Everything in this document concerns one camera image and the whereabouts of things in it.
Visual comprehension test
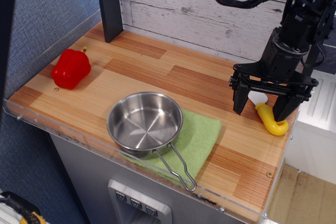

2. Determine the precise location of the clear acrylic guard panel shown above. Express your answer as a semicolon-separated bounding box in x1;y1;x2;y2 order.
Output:
1;11;288;223

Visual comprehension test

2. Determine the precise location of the silver dispenser button panel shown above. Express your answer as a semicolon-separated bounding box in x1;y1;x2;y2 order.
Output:
108;179;173;223

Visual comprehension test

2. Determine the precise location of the red toy bell pepper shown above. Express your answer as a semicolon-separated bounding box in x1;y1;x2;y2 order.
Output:
51;49;91;90

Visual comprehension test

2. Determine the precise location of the white ridged side counter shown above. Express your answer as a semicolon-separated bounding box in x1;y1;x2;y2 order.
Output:
285;70;335;184

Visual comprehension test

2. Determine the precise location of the green microfiber cloth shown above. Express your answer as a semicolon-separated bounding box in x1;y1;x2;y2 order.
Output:
119;110;222;183

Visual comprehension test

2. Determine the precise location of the yellow handled toy knife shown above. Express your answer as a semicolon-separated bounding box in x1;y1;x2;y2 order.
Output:
248;91;289;136

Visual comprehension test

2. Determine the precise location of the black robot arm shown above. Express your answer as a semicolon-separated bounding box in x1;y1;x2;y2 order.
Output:
229;0;335;121

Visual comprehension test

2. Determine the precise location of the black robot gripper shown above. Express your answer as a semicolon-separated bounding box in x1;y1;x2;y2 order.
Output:
229;28;317;122

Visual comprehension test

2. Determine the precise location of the grey toy cabinet front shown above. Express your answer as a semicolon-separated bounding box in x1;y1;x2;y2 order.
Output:
51;135;240;223

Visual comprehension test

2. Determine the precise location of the yellow and black object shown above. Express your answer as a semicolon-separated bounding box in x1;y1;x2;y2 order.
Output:
1;191;47;223

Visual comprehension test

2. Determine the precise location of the stainless steel pan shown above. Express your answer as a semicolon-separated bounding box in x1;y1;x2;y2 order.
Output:
107;92;197;192

